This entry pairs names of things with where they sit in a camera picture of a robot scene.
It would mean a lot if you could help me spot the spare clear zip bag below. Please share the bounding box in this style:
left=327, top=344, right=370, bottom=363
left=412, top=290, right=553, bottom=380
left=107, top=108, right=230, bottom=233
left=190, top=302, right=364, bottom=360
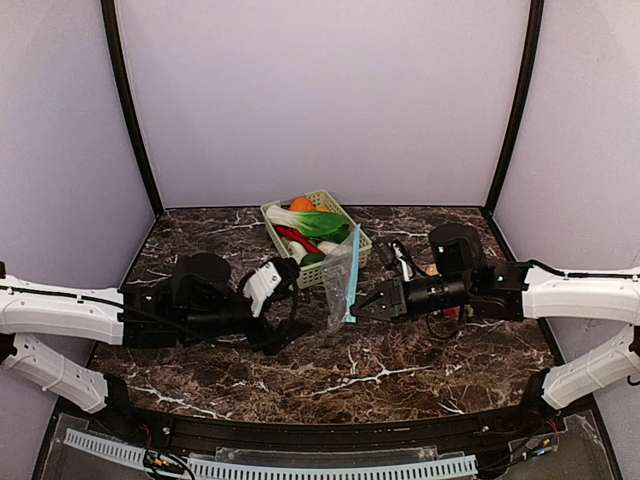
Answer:
left=321, top=225, right=361, bottom=333

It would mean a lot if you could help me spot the beige perforated plastic basket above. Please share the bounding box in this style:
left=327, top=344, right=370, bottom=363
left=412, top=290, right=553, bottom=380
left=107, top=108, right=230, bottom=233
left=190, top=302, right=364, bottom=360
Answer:
left=260, top=190, right=357, bottom=289

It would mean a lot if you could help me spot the red toy apple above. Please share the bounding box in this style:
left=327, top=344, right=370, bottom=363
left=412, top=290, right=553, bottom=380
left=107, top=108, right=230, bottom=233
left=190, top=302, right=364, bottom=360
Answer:
left=443, top=307, right=460, bottom=317

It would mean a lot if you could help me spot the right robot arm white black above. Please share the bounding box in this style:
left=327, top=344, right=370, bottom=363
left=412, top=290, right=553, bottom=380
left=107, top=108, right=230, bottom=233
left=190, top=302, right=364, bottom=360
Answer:
left=350, top=223, right=639, bottom=412

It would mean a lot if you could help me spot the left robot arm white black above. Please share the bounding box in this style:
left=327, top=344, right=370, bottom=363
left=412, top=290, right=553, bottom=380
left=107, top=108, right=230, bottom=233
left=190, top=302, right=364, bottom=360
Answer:
left=1, top=253, right=311, bottom=414

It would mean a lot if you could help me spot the dark green toy vegetable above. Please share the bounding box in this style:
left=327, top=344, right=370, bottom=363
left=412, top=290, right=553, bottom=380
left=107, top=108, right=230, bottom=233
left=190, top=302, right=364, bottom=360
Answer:
left=299, top=253, right=326, bottom=267

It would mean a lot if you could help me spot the green white bok choy toy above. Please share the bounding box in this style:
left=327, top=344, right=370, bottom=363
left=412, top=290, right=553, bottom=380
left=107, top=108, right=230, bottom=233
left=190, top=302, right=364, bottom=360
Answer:
left=265, top=205, right=351, bottom=243

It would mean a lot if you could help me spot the red chili pepper toy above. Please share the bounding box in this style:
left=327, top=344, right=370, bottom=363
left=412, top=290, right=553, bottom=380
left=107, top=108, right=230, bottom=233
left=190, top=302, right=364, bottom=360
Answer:
left=275, top=225, right=322, bottom=254

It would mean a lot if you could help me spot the orange toy fruit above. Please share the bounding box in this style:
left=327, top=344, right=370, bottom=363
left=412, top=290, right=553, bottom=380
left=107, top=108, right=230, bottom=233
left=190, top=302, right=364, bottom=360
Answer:
left=289, top=197, right=330, bottom=213

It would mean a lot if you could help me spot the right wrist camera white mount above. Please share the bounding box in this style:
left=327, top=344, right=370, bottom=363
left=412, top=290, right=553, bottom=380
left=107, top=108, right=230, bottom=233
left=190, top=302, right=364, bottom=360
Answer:
left=374, top=240, right=416, bottom=282

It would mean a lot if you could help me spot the black front rail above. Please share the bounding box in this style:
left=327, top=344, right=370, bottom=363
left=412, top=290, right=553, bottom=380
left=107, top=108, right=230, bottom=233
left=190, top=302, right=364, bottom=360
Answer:
left=89, top=399, right=596, bottom=454

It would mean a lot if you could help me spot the white slotted cable duct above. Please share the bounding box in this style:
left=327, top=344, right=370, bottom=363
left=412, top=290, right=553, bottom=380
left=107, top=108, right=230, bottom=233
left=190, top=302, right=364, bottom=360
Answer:
left=63, top=428, right=479, bottom=480

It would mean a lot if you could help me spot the right black frame post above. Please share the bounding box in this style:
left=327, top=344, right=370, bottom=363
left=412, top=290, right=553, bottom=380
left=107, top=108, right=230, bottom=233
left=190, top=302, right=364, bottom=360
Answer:
left=483, top=0, right=545, bottom=218

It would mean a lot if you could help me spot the black frame post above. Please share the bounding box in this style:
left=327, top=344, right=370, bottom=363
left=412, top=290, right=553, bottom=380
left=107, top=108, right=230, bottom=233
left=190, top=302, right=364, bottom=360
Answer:
left=100, top=0, right=164, bottom=218
left=483, top=0, right=545, bottom=218

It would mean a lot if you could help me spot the left black frame post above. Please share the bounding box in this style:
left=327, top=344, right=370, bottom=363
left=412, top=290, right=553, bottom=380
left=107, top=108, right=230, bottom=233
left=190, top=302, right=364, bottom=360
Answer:
left=100, top=0, right=164, bottom=218

